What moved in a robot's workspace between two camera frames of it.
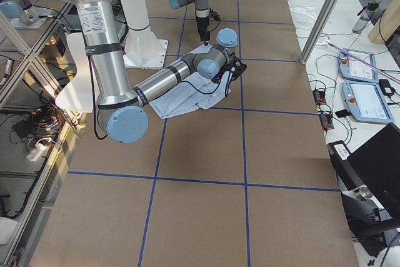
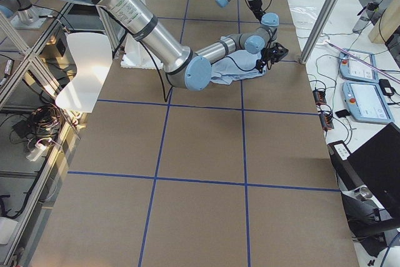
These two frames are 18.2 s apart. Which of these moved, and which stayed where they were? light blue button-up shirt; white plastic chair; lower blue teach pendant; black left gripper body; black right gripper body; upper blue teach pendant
Moved: black left gripper body; light blue button-up shirt; black right gripper body
Stayed: white plastic chair; upper blue teach pendant; lower blue teach pendant
